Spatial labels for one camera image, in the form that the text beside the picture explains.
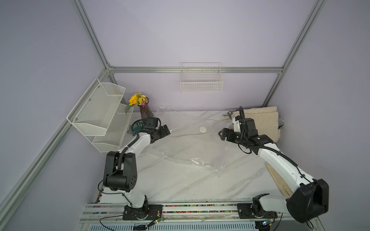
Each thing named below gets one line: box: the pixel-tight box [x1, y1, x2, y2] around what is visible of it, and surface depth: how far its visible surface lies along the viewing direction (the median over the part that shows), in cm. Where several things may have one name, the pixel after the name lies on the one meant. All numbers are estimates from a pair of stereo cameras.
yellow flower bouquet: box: [125, 92, 149, 115], surface depth 97 cm
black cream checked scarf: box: [277, 116, 285, 130], surface depth 100 cm
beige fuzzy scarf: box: [231, 105, 281, 143], surface depth 98 cm
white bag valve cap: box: [198, 126, 207, 133], surface depth 107 cm
